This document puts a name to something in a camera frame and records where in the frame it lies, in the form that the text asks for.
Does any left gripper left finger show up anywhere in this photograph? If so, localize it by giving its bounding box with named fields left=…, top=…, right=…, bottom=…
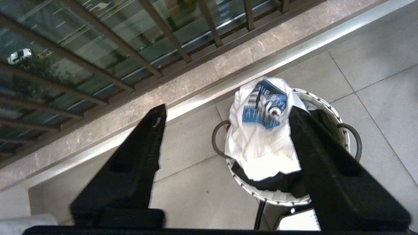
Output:
left=70, top=104, right=167, bottom=228

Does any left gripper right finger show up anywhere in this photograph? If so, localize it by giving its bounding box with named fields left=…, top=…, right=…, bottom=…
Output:
left=288, top=106, right=411, bottom=231

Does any white round laundry basket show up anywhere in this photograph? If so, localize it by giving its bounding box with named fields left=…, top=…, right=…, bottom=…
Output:
left=212, top=88, right=362, bottom=207

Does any black metal basket stand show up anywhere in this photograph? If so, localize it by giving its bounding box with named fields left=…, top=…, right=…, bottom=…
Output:
left=254, top=199, right=314, bottom=230

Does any white plastic bag blue print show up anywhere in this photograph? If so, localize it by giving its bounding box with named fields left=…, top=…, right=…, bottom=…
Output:
left=225, top=77, right=310, bottom=181

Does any dark metal balcony railing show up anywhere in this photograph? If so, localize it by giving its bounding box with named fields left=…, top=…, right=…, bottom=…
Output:
left=0, top=0, right=291, bottom=160

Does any white car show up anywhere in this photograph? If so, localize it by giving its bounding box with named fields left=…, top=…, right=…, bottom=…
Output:
left=7, top=48, right=33, bottom=65

